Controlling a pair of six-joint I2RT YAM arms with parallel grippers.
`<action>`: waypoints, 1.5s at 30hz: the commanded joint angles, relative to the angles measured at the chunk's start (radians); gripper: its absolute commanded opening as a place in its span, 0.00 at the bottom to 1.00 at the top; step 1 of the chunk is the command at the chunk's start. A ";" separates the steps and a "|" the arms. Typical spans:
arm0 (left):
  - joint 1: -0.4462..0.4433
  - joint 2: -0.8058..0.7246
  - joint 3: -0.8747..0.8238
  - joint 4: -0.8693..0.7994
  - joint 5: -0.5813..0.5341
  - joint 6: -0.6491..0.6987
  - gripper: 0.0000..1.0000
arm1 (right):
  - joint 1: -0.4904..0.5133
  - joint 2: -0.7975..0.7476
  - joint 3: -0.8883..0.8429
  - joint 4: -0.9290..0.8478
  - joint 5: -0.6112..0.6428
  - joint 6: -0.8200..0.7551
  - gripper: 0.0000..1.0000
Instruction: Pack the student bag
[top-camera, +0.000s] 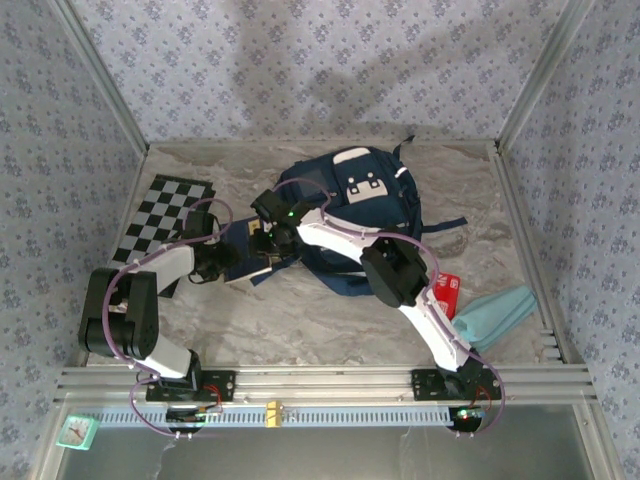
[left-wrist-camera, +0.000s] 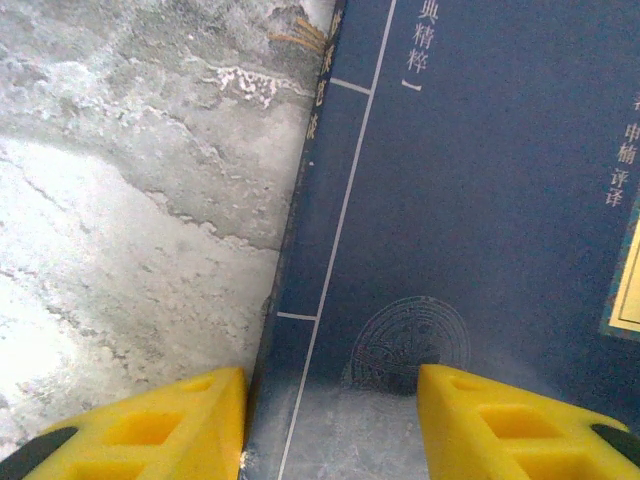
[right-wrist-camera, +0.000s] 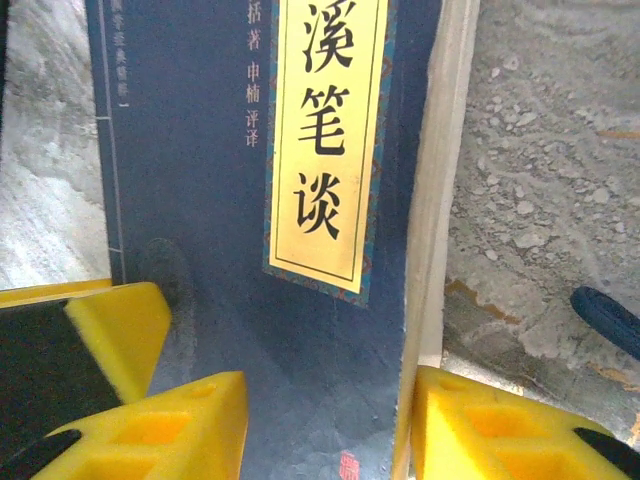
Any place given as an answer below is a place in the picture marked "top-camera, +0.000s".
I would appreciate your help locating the blue book with yellow label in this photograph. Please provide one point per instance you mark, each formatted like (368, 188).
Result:
(245, 260)

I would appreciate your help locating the navy blue backpack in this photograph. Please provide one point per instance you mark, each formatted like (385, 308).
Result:
(370, 210)

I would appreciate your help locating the red rectangular box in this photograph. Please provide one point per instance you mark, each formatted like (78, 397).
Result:
(447, 290)

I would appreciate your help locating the teal cloth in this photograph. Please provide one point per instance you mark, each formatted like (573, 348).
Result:
(500, 315)

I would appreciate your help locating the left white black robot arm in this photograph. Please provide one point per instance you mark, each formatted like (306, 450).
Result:
(170, 262)

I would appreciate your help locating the black grey folding chessboard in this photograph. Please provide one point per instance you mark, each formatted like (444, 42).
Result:
(160, 205)

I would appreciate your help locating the brass connector block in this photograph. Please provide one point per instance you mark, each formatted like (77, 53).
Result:
(274, 415)

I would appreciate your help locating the mint green alarm clock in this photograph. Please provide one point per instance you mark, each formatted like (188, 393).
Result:
(76, 432)

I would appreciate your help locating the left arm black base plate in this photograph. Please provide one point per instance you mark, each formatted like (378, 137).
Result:
(225, 385)

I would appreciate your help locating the aluminium mounting rail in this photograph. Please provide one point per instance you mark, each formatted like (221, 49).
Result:
(320, 385)

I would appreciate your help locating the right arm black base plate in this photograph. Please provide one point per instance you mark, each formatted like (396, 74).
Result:
(425, 385)

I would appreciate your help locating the aluminium frame post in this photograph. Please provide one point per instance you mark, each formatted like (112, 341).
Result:
(542, 75)
(102, 77)

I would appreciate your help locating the aluminium side rail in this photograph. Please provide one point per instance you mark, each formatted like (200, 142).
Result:
(532, 260)

